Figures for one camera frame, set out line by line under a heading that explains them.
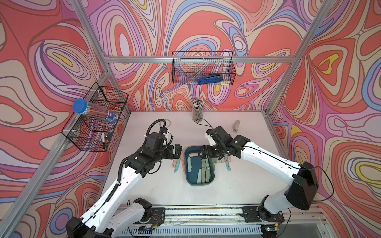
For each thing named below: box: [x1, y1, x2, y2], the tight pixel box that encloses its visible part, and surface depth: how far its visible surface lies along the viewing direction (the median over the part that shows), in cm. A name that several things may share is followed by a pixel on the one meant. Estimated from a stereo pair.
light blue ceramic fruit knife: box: [171, 157, 182, 173], surface depth 93 cm
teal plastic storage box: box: [184, 145, 215, 186], surface depth 90 cm
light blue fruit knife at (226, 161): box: [224, 156, 232, 172], surface depth 93 cm
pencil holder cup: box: [191, 98, 204, 123], surface depth 104 cm
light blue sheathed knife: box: [187, 156, 192, 173], surface depth 92 cm
